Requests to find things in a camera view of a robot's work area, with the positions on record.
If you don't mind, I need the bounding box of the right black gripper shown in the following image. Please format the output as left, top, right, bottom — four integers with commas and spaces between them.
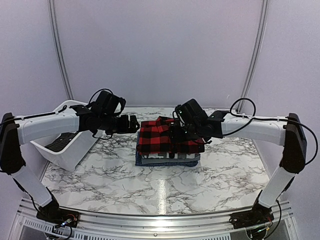
168, 123, 202, 144

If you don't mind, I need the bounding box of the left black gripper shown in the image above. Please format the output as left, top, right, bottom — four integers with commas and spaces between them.
98, 113, 140, 135

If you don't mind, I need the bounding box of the red black plaid shirt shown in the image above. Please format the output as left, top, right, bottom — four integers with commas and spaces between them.
136, 116, 205, 154

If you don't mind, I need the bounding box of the black white plaid shirt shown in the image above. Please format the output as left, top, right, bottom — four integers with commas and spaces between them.
140, 152, 201, 161

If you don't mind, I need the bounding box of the blue checked shirt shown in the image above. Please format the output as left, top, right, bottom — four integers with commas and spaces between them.
135, 134, 200, 167

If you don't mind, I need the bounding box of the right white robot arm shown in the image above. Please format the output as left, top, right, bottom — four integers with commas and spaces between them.
169, 99, 307, 224

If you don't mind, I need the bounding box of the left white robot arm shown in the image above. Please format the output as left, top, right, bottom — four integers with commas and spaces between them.
0, 88, 140, 223

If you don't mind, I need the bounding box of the white plastic bin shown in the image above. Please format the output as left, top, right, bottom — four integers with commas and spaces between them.
27, 114, 98, 172

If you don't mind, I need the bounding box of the dark striped shirt in bin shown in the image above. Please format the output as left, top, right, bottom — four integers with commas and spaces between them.
45, 132, 78, 153

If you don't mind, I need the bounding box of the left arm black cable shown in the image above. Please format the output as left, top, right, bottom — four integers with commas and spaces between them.
0, 87, 126, 173

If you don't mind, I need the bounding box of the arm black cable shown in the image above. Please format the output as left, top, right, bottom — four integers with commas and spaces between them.
0, 87, 126, 173
202, 97, 318, 166

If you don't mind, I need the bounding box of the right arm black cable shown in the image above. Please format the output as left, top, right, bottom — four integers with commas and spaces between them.
202, 97, 318, 166

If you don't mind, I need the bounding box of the aluminium front frame rail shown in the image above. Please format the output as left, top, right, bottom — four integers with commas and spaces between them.
8, 198, 300, 240

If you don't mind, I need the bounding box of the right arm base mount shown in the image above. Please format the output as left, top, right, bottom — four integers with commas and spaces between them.
229, 210, 274, 229

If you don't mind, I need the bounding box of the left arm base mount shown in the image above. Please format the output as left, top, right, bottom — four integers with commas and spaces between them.
36, 209, 80, 228

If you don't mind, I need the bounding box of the left wall aluminium profile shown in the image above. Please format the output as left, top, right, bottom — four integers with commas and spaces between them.
47, 0, 74, 100

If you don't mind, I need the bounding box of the wall aluminium profile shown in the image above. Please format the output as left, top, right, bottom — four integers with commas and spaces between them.
47, 0, 74, 100
240, 0, 270, 98

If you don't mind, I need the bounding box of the right wall aluminium profile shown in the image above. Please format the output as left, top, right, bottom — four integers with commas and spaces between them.
240, 0, 270, 98

